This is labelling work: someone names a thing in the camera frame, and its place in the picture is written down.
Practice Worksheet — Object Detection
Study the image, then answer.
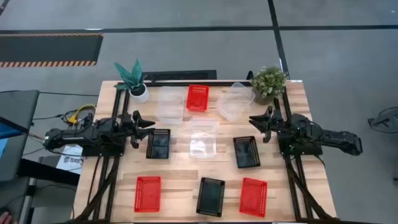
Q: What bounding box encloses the bushy plant in striped pot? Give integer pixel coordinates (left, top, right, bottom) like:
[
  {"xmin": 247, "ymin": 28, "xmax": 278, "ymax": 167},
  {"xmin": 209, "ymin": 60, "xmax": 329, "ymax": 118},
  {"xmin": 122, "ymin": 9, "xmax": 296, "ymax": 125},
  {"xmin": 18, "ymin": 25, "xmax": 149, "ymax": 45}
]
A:
[{"xmin": 250, "ymin": 65, "xmax": 289, "ymax": 106}]

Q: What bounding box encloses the black side desk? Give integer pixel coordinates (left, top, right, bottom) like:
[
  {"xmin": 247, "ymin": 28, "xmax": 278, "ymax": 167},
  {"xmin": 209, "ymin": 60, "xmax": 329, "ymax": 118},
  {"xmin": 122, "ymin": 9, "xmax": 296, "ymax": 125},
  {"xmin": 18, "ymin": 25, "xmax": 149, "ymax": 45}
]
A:
[{"xmin": 17, "ymin": 157, "xmax": 81, "ymax": 187}]

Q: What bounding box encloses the red plastic mesh basket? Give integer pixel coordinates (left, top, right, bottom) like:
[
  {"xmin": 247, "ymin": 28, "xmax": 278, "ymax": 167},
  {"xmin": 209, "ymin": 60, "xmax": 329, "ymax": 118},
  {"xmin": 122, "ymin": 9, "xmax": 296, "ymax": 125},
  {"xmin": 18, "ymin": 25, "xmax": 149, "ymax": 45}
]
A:
[
  {"xmin": 134, "ymin": 175, "xmax": 162, "ymax": 213},
  {"xmin": 185, "ymin": 84, "xmax": 210, "ymax": 113},
  {"xmin": 238, "ymin": 177, "xmax": 269, "ymax": 218}
]

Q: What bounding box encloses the white printed paper sheet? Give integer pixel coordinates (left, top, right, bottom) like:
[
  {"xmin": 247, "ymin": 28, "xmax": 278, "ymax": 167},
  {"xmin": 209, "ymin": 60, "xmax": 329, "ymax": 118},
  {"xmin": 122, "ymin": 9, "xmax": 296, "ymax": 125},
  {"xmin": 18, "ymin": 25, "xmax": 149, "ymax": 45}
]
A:
[{"xmin": 55, "ymin": 144, "xmax": 85, "ymax": 175}]

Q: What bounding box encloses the black plastic mesh basket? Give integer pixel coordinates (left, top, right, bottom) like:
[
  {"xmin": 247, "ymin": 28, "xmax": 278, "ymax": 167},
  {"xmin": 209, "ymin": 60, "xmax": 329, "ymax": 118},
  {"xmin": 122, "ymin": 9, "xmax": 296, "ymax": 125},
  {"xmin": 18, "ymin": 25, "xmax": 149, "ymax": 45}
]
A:
[
  {"xmin": 195, "ymin": 177, "xmax": 226, "ymax": 218},
  {"xmin": 233, "ymin": 135, "xmax": 261, "ymax": 169},
  {"xmin": 146, "ymin": 128, "xmax": 172, "ymax": 160}
]

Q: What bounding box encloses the black floor stand base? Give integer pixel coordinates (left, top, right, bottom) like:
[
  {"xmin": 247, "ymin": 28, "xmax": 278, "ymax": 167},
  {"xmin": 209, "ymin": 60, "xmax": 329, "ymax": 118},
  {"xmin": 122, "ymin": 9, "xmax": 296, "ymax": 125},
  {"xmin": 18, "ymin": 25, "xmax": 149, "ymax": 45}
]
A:
[{"xmin": 368, "ymin": 106, "xmax": 398, "ymax": 135}]

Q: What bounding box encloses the clear plastic basket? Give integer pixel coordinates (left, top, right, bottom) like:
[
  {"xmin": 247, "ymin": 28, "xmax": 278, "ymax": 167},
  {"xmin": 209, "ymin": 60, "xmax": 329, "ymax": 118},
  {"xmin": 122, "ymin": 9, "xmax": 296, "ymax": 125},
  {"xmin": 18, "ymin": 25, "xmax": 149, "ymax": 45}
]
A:
[
  {"xmin": 156, "ymin": 86, "xmax": 187, "ymax": 124},
  {"xmin": 188, "ymin": 117, "xmax": 220, "ymax": 159},
  {"xmin": 216, "ymin": 82, "xmax": 256, "ymax": 123}
]

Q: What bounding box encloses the snake plant in white pot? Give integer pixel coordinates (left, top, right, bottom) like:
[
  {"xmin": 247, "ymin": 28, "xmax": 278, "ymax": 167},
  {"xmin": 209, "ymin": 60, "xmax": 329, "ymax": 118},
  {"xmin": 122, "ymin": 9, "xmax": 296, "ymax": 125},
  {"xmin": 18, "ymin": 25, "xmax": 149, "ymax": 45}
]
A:
[{"xmin": 113, "ymin": 58, "xmax": 150, "ymax": 104}]

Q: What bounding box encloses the thin black floor cable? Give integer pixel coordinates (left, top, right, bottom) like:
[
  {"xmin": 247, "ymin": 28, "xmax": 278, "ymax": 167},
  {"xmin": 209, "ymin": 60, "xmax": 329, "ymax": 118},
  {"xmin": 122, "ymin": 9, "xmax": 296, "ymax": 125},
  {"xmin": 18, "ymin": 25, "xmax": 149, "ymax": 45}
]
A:
[{"xmin": 39, "ymin": 90, "xmax": 100, "ymax": 98}]

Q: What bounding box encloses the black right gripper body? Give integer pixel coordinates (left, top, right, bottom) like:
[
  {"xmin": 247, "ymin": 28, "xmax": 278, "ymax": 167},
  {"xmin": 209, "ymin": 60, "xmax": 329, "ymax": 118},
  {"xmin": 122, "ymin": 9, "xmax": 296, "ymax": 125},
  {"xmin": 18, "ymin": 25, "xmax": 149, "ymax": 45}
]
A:
[{"xmin": 269, "ymin": 107, "xmax": 287, "ymax": 135}]

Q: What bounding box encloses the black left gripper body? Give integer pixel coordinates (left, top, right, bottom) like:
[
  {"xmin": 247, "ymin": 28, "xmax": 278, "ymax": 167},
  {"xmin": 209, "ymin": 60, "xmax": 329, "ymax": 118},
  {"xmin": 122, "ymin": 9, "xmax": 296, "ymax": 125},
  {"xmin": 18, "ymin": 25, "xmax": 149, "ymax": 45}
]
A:
[{"xmin": 119, "ymin": 111, "xmax": 139, "ymax": 145}]

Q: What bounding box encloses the black hazard-striped floor mat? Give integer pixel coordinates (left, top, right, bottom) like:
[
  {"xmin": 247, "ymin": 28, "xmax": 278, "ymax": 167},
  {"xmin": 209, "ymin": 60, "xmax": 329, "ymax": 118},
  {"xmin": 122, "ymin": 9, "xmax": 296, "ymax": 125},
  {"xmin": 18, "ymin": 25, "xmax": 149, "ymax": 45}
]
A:
[{"xmin": 0, "ymin": 33, "xmax": 104, "ymax": 68}]

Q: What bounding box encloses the person's hand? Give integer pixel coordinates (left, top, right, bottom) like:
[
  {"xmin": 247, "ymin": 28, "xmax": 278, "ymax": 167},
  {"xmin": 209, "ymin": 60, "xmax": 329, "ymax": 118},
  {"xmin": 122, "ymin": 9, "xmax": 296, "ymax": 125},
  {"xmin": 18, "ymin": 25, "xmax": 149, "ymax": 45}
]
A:
[{"xmin": 0, "ymin": 211, "xmax": 16, "ymax": 224}]

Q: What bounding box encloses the yellow cable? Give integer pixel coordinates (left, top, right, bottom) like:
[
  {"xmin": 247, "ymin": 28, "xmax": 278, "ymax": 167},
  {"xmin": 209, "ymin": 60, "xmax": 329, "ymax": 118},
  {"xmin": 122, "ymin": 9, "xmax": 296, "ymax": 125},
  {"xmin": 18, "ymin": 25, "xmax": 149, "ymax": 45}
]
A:
[{"xmin": 66, "ymin": 103, "xmax": 97, "ymax": 125}]

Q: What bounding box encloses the grey laptop with blue screen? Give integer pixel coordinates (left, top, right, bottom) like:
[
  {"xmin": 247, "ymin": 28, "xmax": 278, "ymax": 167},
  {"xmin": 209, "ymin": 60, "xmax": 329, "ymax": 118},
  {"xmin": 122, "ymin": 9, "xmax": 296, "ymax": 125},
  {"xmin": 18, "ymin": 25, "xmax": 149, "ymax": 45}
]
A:
[{"xmin": 0, "ymin": 89, "xmax": 40, "ymax": 183}]

